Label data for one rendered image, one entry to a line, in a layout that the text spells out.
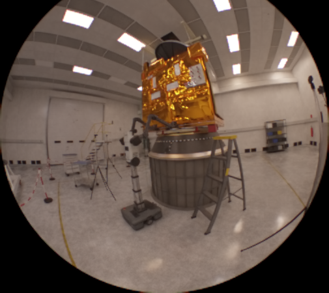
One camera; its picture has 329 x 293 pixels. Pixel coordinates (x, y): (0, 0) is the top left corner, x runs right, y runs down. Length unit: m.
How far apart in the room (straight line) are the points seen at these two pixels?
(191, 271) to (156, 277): 0.40
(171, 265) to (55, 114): 9.04
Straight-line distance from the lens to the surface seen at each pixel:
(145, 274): 1.68
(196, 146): 2.12
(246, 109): 7.66
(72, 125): 8.74
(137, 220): 1.97
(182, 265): 1.69
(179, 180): 2.20
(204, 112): 2.05
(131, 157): 1.67
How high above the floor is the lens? 1.58
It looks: 5 degrees up
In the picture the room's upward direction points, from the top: 4 degrees counter-clockwise
